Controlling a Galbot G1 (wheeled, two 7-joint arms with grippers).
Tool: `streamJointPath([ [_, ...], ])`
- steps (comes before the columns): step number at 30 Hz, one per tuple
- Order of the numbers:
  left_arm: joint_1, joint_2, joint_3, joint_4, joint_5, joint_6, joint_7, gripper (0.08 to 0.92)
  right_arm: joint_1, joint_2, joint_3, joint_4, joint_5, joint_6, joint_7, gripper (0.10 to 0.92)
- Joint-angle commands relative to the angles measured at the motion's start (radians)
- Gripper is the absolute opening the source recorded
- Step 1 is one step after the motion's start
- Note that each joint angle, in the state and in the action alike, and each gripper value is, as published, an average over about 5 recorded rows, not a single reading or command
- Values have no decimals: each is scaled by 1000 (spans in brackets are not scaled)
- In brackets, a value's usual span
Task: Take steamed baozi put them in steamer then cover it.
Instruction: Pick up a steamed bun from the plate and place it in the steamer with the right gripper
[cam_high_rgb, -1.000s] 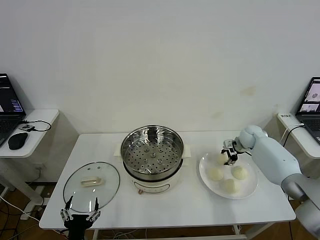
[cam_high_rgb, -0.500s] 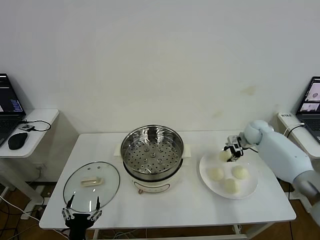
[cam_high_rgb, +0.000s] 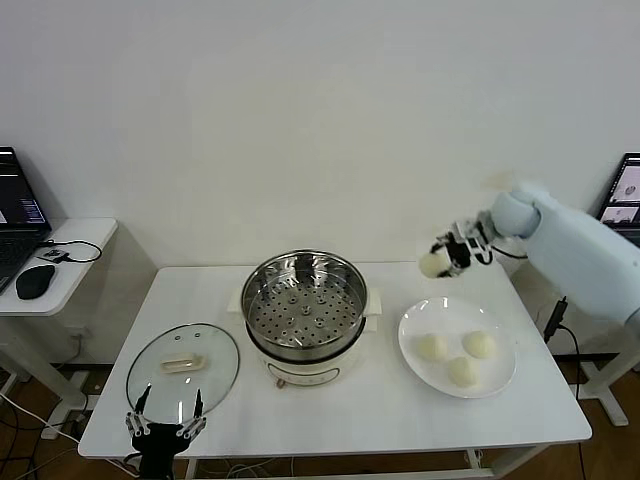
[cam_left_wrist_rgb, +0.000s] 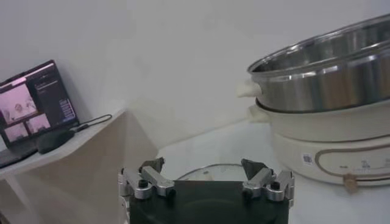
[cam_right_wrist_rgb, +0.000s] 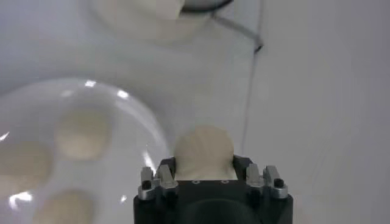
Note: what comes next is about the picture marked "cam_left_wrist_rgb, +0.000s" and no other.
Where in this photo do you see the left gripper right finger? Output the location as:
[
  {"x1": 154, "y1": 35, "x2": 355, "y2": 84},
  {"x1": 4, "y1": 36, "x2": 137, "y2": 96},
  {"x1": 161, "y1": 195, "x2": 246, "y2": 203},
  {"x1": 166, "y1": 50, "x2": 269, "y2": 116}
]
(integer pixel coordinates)
[{"x1": 240, "y1": 158, "x2": 296, "y2": 203}]

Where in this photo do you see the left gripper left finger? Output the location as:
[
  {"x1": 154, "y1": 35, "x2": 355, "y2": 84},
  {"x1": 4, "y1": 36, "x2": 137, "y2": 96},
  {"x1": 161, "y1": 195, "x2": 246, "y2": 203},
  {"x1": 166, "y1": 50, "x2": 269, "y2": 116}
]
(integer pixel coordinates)
[{"x1": 118, "y1": 156, "x2": 177, "y2": 201}]

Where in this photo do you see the glass lid with cream handle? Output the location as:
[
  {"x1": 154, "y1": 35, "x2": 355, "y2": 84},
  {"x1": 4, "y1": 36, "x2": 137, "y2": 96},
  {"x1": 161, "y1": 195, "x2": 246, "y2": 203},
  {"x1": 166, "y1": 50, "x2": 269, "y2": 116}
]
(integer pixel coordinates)
[{"x1": 176, "y1": 163, "x2": 254, "y2": 183}]

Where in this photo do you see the stainless steel steamer basket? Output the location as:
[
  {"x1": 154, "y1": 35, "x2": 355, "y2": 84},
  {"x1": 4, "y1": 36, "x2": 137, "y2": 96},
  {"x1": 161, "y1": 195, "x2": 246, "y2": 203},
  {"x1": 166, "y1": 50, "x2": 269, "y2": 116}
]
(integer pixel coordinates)
[{"x1": 236, "y1": 13, "x2": 390, "y2": 114}]

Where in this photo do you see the white electric cooker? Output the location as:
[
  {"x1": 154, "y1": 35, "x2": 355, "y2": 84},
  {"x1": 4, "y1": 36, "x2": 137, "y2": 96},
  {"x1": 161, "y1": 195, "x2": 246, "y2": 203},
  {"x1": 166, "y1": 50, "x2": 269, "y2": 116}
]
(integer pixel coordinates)
[{"x1": 248, "y1": 99, "x2": 390, "y2": 194}]

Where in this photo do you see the white side desk with mouse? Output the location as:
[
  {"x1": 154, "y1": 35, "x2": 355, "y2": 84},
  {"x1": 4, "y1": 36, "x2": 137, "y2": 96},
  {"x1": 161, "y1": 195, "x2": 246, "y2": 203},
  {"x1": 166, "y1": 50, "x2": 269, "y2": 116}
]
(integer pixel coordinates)
[{"x1": 0, "y1": 108, "x2": 127, "y2": 224}]

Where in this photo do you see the black computer mouse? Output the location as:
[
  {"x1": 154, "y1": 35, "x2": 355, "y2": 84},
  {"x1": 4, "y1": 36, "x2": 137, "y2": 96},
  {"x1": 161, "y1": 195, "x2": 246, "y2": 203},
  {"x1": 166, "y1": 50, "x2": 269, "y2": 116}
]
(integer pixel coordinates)
[{"x1": 36, "y1": 129, "x2": 76, "y2": 155}]

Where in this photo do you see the black laptop with dark screen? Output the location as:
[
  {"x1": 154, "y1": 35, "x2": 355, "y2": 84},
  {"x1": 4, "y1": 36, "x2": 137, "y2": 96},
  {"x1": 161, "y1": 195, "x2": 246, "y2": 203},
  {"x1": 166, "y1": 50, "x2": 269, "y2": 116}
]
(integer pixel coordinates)
[{"x1": 0, "y1": 60, "x2": 80, "y2": 169}]

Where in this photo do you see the black looped hub cable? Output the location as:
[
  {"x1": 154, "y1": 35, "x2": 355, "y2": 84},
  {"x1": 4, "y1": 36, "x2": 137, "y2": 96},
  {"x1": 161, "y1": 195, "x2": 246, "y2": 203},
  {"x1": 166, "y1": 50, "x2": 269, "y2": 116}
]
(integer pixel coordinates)
[{"x1": 71, "y1": 114, "x2": 113, "y2": 133}]

